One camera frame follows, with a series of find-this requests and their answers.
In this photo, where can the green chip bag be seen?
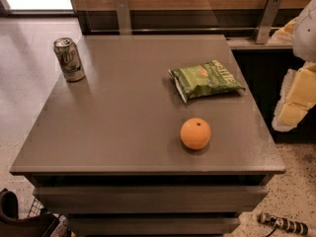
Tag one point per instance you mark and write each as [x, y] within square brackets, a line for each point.
[203, 80]

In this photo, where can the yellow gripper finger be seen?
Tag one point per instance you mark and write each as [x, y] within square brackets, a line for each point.
[285, 34]
[297, 97]

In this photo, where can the left metal bracket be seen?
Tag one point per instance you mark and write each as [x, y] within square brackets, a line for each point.
[123, 15]

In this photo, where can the metal bracket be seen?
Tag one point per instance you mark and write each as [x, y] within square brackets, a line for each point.
[123, 15]
[263, 29]

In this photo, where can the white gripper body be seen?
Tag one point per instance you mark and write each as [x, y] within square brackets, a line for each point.
[306, 34]

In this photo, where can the dark wire basket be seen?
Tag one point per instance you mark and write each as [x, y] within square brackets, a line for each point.
[42, 224]

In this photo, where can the black white striped tool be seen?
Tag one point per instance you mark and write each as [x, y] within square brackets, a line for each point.
[286, 225]

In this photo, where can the grey drawer cabinet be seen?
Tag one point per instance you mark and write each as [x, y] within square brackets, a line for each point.
[107, 152]

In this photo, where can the green white 7up can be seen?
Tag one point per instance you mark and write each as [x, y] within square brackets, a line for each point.
[69, 59]

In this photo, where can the right metal bracket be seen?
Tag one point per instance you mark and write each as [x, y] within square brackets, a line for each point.
[263, 29]

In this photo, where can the orange fruit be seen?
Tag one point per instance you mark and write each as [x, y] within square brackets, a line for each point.
[195, 133]

